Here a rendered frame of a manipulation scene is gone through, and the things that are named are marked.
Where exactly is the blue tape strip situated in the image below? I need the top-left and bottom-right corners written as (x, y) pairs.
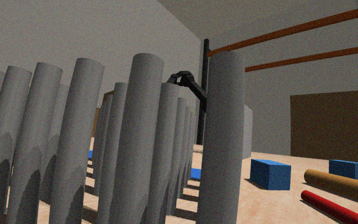
top-left (88, 150), bottom-right (201, 180)

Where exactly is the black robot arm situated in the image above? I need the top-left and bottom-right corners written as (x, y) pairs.
top-left (166, 71), bottom-right (207, 113)

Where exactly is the blue rectangular block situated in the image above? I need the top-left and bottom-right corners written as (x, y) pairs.
top-left (249, 159), bottom-right (291, 191)
top-left (329, 160), bottom-right (358, 180)

